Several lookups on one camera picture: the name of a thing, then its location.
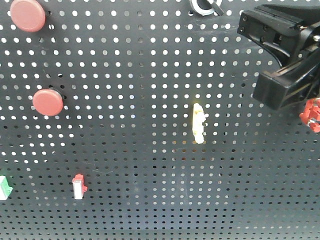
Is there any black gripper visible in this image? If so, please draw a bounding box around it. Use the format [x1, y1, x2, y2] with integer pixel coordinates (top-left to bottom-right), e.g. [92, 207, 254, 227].
[237, 4, 320, 110]

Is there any black rotary selector switch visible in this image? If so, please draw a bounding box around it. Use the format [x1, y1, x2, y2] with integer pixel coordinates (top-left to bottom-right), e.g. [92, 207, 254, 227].
[189, 0, 225, 16]

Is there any lower red mushroom button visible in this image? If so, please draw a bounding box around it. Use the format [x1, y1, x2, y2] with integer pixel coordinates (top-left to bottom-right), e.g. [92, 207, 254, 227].
[32, 89, 64, 116]

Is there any red mushroom button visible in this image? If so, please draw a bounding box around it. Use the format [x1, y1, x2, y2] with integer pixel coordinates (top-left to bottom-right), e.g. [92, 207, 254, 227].
[10, 0, 46, 33]
[32, 89, 64, 116]

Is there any upper red mushroom button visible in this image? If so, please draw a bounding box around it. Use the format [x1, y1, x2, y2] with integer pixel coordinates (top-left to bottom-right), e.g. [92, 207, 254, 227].
[10, 0, 46, 33]

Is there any black perforated pegboard panel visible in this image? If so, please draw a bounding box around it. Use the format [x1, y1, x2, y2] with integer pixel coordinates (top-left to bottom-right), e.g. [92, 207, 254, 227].
[0, 0, 320, 240]

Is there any red toggle switch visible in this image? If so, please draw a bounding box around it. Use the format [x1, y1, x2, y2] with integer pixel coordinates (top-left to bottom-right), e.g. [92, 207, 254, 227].
[299, 98, 320, 133]

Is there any yellow toggle switch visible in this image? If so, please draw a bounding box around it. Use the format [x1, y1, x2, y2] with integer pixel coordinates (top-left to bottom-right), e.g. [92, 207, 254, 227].
[192, 103, 207, 144]

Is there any red-white rocker switch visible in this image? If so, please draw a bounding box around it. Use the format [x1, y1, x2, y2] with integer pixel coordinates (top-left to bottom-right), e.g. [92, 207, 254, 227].
[71, 173, 88, 200]

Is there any green-white rocker switch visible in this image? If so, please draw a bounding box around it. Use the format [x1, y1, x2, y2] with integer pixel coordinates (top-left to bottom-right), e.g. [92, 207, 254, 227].
[0, 175, 13, 201]

